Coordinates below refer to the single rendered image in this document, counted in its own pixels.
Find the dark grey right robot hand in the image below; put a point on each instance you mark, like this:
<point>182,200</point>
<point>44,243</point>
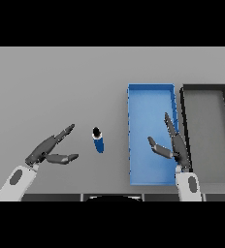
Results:
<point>179,147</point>

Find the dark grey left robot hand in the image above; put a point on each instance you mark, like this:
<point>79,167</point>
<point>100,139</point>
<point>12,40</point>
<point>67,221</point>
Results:
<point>43,149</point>

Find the dark grey bin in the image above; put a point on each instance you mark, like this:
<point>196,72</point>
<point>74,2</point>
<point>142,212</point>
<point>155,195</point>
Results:
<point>208,129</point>

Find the blue bin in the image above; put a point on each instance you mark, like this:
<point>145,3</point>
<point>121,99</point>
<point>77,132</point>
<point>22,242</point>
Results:
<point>150,129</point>

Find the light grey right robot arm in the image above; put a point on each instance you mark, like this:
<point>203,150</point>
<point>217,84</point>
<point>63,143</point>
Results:
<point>188,186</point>

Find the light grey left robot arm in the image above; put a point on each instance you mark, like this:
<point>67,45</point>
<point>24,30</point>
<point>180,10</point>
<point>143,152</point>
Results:
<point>15,184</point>

